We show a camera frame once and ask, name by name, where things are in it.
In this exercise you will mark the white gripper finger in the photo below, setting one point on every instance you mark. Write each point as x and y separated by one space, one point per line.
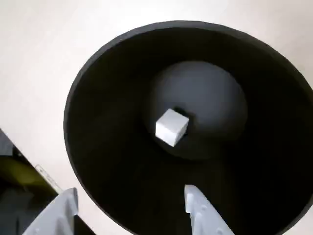
56 218
207 222

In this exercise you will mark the black pot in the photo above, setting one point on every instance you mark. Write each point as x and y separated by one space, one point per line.
110 122

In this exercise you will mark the white cube block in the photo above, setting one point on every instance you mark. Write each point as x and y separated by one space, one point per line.
171 127

